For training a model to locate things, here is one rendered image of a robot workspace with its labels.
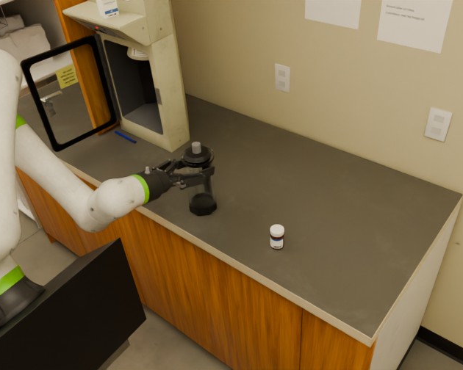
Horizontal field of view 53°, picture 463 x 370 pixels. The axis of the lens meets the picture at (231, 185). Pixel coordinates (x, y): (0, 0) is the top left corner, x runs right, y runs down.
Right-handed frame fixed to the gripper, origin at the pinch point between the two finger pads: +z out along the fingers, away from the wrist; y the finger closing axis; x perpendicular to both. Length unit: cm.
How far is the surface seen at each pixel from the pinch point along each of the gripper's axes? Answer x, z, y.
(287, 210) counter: 12.6, 20.0, -25.8
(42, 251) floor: 112, 21, 131
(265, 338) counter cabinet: 58, 8, -33
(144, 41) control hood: -33.9, 4.9, 32.8
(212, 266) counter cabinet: 35.5, 0.9, -10.5
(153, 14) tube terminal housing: -43, 8, 33
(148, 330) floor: 112, 20, 37
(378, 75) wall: -33, 52, -34
